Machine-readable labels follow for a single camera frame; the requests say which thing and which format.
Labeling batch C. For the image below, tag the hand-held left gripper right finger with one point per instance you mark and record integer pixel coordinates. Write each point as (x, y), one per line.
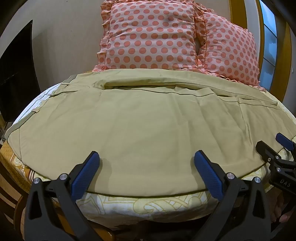
(209, 177)

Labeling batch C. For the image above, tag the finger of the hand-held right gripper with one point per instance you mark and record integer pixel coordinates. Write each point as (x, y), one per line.
(266, 149)
(285, 140)

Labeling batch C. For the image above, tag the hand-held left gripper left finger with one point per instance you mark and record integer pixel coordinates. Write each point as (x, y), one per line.
(84, 177)

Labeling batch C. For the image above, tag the khaki pants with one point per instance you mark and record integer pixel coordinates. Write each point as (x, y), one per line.
(138, 129)

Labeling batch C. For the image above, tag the person's foot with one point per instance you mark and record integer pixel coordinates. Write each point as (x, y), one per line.
(279, 208)

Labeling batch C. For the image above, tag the yellow patterned bedsheet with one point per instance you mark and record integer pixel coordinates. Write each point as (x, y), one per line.
(150, 207)

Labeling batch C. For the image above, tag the yellow framed window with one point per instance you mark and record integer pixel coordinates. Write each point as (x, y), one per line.
(269, 39)

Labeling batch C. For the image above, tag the small pink polka dot pillow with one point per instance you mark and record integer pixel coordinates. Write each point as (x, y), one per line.
(231, 53)

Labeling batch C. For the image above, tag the black television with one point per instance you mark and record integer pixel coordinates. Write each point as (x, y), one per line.
(16, 76)

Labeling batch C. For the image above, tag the large pink polka dot pillow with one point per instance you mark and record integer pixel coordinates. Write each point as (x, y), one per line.
(150, 37)

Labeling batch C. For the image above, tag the wooden bed frame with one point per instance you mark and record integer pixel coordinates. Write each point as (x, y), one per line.
(13, 199)

